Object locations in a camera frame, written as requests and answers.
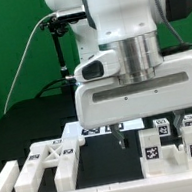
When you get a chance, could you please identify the white rear camera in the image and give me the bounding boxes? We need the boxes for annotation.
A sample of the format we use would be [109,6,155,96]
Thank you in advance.
[56,6,86,21]

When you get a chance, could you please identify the black base cable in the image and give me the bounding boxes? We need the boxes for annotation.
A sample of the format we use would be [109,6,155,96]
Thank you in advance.
[33,75,81,99]

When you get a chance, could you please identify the white camera cable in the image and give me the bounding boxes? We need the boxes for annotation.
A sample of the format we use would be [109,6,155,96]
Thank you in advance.
[0,12,72,115]

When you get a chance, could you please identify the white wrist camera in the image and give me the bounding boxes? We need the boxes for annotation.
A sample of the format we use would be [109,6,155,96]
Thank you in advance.
[74,50,121,83]

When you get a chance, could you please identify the white tagged cube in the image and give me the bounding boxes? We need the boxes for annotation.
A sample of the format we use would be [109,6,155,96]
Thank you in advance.
[153,118,171,137]
[182,114,192,127]

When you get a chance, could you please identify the white tagged cube right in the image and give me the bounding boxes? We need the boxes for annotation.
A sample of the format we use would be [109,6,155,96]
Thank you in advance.
[182,114,192,127]

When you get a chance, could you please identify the white chair seat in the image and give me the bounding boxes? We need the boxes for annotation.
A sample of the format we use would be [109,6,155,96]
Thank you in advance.
[140,144,192,178]

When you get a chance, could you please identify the black camera stand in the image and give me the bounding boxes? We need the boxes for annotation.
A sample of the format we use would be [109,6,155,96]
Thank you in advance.
[40,17,69,78]

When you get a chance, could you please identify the white chair back frame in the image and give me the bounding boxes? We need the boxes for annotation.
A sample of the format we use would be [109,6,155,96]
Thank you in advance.
[14,137,85,192]

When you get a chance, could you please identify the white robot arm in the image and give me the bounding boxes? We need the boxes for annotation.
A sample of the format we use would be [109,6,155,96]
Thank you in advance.
[45,0,192,140]

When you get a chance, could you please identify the white marker base plate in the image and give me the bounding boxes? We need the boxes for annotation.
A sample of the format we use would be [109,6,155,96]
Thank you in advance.
[62,118,145,139]

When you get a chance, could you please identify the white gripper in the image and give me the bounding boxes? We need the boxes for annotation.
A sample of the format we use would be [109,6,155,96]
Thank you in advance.
[75,50,192,149]

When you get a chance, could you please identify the white tagged cube left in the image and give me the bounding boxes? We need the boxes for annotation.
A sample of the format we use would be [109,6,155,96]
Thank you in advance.
[153,118,171,137]

